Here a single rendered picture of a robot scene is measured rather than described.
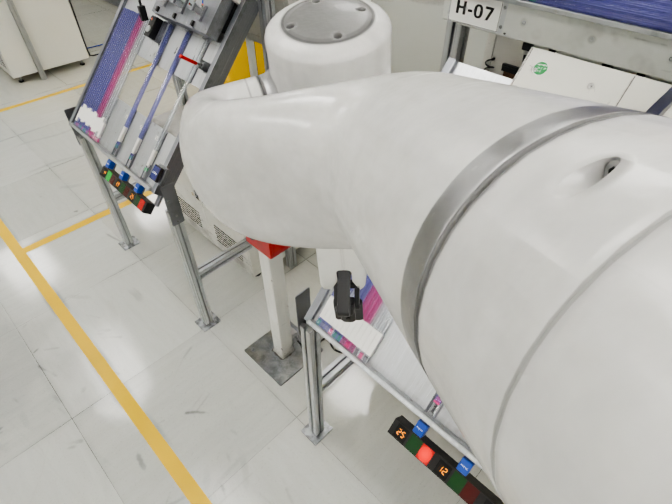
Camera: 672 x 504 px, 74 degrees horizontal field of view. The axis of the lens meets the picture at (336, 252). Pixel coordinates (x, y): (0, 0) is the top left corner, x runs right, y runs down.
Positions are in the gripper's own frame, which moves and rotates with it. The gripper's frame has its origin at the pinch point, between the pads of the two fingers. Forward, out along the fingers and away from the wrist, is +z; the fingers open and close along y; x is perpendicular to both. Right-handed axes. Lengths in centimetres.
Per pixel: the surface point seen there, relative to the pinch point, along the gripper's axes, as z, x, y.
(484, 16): 3, 24, -66
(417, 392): 52, 12, -4
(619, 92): 5, 44, -42
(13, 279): 128, -177, -77
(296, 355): 131, -32, -44
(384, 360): 52, 4, -11
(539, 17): 0, 33, -60
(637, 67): 3, 47, -46
